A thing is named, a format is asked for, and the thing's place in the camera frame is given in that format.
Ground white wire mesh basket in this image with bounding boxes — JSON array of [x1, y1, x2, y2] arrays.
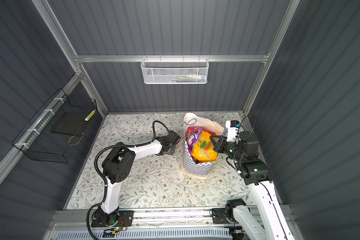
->
[[141, 59, 210, 85]]

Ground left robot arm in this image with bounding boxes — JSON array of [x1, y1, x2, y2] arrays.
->
[[87, 131, 181, 231]]

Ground yellow green marker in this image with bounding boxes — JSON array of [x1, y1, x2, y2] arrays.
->
[[85, 110, 97, 122]]

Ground yellow gummy bag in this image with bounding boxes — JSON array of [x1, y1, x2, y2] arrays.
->
[[190, 132, 219, 163]]

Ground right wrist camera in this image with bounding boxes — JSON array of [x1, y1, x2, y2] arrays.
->
[[226, 120, 241, 142]]

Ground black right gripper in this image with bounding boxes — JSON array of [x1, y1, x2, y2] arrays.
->
[[210, 133, 243, 163]]

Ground black wire basket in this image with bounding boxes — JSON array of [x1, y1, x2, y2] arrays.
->
[[12, 90, 97, 164]]

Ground red fruit gummy bag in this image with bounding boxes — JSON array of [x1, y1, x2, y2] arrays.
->
[[186, 127, 216, 138]]

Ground dark purple candy bar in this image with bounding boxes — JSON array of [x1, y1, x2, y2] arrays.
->
[[186, 127, 204, 153]]

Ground white blue checkered paper bag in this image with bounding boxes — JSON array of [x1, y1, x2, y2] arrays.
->
[[181, 113, 224, 179]]

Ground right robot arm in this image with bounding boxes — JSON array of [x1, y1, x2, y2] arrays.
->
[[210, 131, 294, 240]]

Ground white vented cover strip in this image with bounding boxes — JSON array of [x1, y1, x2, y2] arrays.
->
[[55, 227, 233, 240]]

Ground black corrugated cable conduit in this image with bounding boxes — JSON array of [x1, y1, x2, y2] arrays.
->
[[86, 120, 171, 240]]

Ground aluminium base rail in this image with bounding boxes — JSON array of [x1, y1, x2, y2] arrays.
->
[[48, 205, 297, 231]]

